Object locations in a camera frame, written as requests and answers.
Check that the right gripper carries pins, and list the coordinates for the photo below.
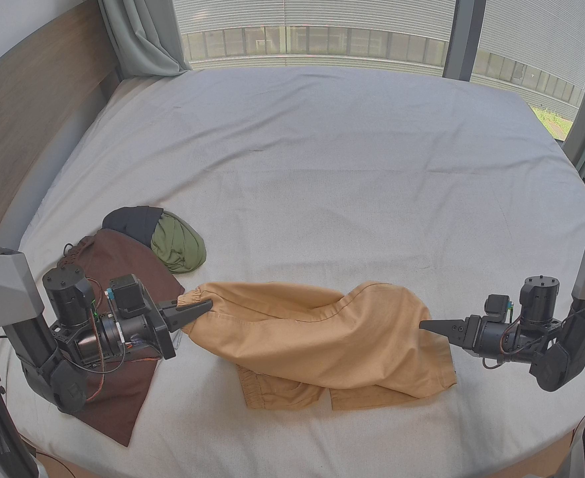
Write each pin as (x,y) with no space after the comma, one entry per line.
(486,339)

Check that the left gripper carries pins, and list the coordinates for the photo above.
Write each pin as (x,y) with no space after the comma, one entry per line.
(133,334)

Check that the tan shorts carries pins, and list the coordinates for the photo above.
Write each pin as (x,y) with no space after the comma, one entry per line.
(322,336)

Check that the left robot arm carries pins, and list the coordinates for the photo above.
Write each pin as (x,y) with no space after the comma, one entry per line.
(3,292)

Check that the green garment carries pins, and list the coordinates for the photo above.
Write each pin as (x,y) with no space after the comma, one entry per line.
(180,247)

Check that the brown shorts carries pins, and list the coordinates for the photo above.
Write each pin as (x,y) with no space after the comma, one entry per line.
(123,262)

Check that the black garment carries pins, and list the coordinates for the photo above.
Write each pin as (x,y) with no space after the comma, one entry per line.
(128,222)

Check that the grey-green curtain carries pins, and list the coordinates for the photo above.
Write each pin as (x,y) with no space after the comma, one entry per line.
(133,28)

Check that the window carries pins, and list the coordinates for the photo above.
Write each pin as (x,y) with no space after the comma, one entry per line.
(322,8)

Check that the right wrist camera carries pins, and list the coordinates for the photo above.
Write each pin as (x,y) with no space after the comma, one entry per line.
(499,306)

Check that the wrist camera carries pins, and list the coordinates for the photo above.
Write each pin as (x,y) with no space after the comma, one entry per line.
(125,294)
(499,306)

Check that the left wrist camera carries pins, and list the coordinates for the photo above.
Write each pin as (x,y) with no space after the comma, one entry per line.
(125,294)

